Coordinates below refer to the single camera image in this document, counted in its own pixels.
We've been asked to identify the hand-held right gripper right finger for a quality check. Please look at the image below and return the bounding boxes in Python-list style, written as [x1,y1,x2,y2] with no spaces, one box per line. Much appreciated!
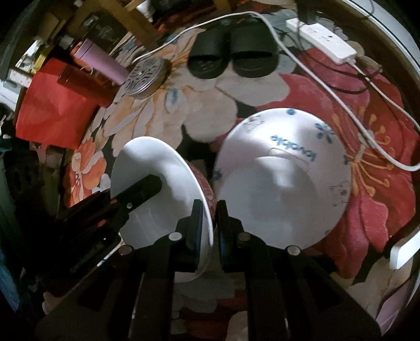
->
[217,199,381,341]

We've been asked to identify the pink tumbler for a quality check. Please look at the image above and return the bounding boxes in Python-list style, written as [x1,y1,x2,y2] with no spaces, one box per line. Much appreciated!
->
[67,37,130,84]

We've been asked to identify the white cable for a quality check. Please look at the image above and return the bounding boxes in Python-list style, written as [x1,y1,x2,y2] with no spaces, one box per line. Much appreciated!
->
[136,11,420,172]

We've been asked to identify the white bowl with red outside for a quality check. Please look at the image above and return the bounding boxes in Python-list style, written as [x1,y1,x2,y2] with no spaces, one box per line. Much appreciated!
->
[110,137,217,284]

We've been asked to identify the wooden chair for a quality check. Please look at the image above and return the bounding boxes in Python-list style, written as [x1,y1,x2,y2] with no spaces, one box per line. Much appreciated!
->
[74,0,158,40]

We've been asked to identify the white box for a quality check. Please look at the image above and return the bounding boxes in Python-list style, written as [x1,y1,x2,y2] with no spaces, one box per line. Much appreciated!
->
[390,234,420,270]

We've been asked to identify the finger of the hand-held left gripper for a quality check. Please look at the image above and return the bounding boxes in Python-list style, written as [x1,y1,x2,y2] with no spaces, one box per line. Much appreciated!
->
[56,192,114,230]
[110,175,163,217]

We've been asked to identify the round metal perforated lid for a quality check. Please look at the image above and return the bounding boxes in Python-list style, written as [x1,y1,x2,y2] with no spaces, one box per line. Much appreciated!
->
[124,57,167,99]

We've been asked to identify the black cable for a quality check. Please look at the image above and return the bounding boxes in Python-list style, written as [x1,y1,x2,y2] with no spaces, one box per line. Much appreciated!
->
[295,0,394,95]

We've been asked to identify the black slipper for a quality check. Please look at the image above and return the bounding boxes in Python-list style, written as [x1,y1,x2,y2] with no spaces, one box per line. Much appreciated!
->
[188,24,235,79]
[230,18,279,77]

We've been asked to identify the red bag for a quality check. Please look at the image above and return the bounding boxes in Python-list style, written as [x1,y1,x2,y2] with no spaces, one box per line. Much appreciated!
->
[16,59,99,150]

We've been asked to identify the red bottle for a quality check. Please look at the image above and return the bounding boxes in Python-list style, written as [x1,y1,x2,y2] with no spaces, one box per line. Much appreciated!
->
[57,64,119,107]

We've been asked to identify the white power strip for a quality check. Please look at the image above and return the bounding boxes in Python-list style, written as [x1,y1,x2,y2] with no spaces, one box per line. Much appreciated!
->
[285,17,357,64]

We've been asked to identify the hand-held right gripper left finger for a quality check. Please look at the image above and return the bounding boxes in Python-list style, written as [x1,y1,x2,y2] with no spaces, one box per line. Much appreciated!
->
[79,199,204,341]

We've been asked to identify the black plug adapter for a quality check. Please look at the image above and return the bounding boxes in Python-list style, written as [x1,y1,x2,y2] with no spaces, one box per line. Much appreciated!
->
[297,0,317,23]

